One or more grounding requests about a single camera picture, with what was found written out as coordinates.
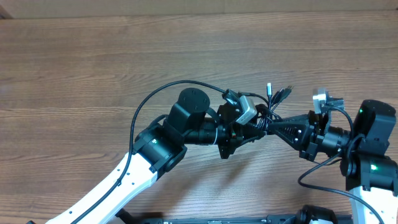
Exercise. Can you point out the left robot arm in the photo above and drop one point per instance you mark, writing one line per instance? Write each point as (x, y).
(163, 144)

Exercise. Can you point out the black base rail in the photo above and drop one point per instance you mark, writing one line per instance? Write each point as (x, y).
(309, 214)

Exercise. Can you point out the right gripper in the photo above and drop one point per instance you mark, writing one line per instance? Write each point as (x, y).
(311, 135)

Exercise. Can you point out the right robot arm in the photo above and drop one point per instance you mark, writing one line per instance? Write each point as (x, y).
(371, 176)

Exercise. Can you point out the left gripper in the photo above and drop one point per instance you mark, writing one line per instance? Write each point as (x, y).
(227, 134)

